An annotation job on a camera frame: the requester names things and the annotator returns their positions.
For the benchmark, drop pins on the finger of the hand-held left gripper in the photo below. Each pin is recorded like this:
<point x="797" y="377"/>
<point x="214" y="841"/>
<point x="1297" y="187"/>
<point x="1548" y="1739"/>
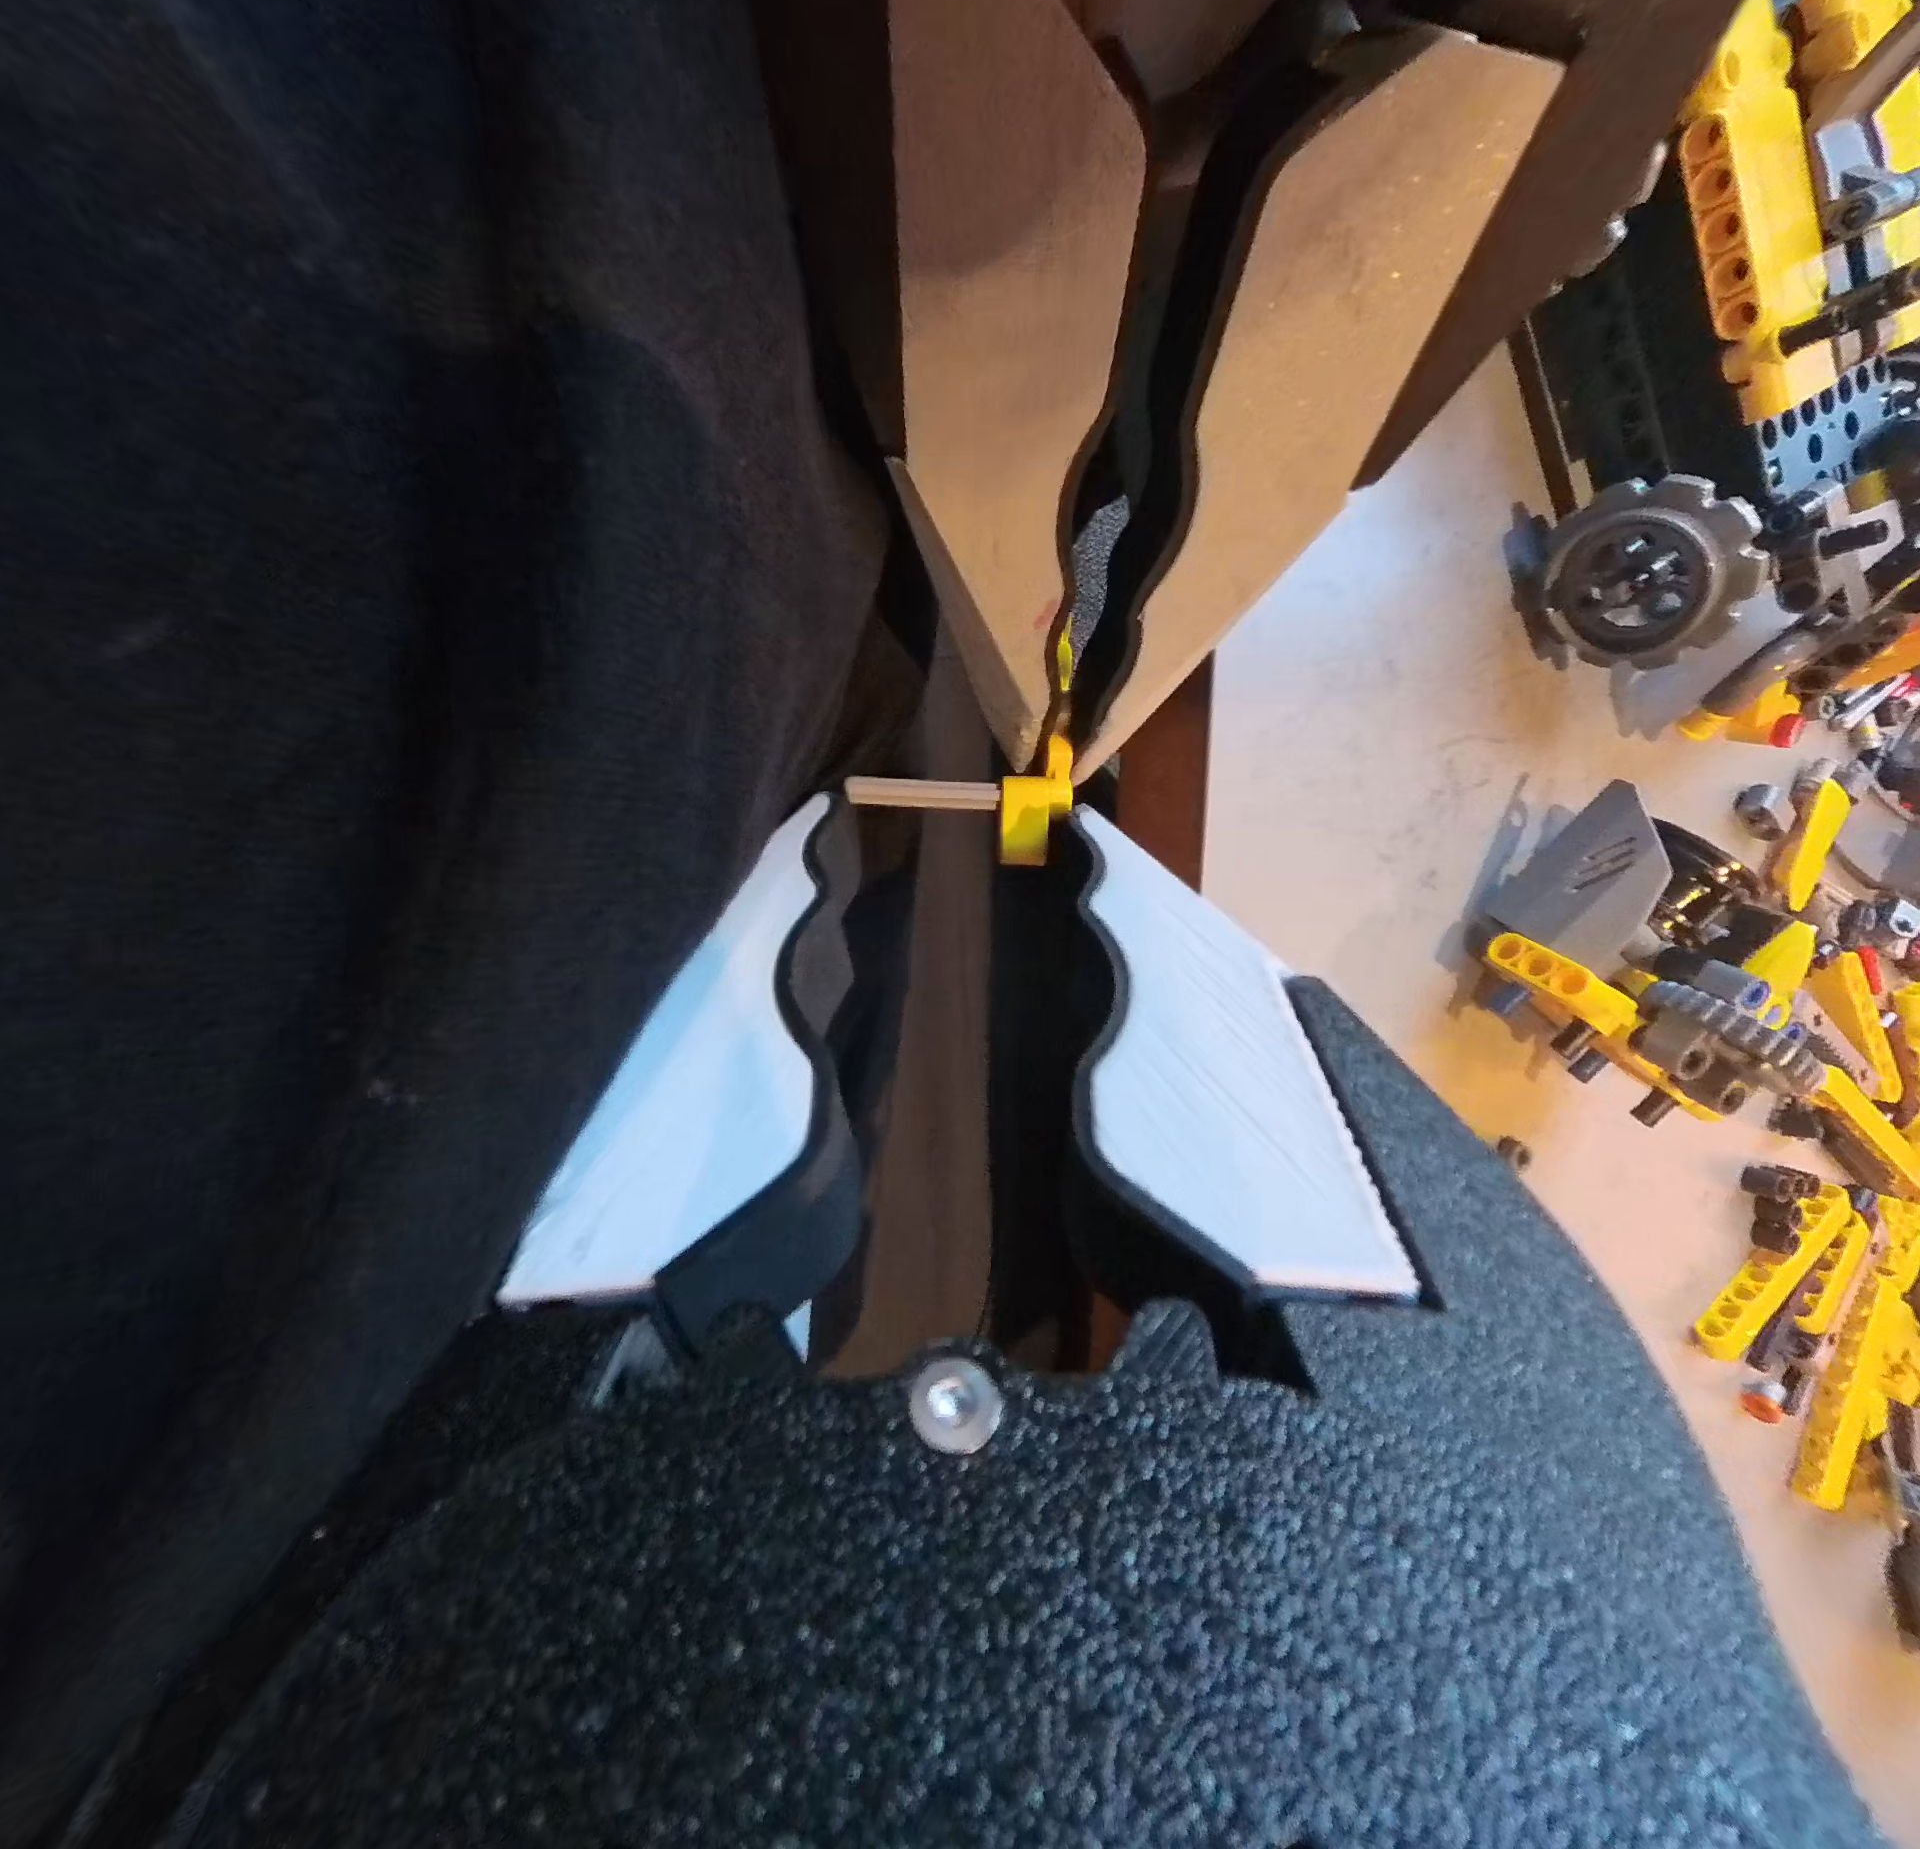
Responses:
<point x="1004" y="306"/>
<point x="1349" y="349"/>

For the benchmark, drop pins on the black connector cluster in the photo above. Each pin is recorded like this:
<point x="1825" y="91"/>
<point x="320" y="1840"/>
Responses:
<point x="1777" y="1204"/>

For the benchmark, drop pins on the thin grey axle rod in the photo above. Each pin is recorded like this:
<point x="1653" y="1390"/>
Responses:
<point x="917" y="790"/>

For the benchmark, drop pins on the yellow brick vehicle model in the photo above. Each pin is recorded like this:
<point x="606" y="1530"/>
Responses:
<point x="1755" y="306"/>

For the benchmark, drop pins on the small grey curved connector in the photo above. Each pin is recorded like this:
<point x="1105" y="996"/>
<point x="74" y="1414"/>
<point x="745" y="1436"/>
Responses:
<point x="1758" y="807"/>

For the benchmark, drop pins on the yellow holed beam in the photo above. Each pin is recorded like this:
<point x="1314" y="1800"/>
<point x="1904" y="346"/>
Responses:
<point x="1061" y="709"/>

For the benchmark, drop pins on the spread of yellow beams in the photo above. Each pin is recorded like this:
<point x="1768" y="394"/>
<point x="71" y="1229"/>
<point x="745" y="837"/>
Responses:
<point x="1831" y="1279"/>

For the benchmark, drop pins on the small yellow connector piece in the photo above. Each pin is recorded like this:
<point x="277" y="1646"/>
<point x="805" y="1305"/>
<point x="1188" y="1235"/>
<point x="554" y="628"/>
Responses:
<point x="1026" y="814"/>

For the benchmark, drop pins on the yellow brick wheel subassembly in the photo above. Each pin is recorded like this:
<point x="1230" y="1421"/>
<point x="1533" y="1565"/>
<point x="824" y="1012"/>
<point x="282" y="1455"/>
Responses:
<point x="1636" y="963"/>

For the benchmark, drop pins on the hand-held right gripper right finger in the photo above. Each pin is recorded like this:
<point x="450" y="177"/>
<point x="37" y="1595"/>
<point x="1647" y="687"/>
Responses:
<point x="1230" y="1115"/>

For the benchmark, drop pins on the small orange peg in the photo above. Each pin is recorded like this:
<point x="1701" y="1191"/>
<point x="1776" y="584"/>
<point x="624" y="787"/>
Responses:
<point x="1762" y="1403"/>

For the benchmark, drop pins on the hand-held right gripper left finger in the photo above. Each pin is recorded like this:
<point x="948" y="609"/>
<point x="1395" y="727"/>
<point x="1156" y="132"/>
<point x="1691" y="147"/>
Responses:
<point x="688" y="1115"/>

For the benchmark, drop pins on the person's dark clothing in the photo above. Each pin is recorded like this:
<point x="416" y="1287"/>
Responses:
<point x="373" y="679"/>

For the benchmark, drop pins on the yellow curved fairing piece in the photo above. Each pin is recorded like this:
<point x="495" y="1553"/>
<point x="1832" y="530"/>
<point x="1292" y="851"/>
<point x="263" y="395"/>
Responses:
<point x="1810" y="844"/>

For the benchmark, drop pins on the grey desk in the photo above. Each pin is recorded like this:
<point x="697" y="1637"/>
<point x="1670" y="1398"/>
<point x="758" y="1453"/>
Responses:
<point x="1349" y="755"/>

